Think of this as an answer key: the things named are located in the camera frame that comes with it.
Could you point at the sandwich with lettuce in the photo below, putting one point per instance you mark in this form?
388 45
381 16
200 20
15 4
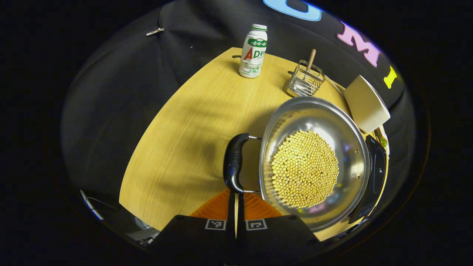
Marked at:
383 141

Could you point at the white toaster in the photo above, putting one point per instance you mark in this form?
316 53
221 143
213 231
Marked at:
366 103

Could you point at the white green-label drink bottle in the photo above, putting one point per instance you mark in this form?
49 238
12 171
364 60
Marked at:
253 55

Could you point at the black induction cooktop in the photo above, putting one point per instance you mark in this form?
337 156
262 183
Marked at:
377 173

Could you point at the wooden utensil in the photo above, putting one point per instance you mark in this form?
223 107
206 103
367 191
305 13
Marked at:
311 59

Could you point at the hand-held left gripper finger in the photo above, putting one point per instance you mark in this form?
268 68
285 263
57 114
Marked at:
241 221
231 221

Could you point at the silver metal clip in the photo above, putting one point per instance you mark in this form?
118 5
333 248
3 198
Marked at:
155 31

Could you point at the large soybean pile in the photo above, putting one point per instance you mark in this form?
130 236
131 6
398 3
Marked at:
305 170

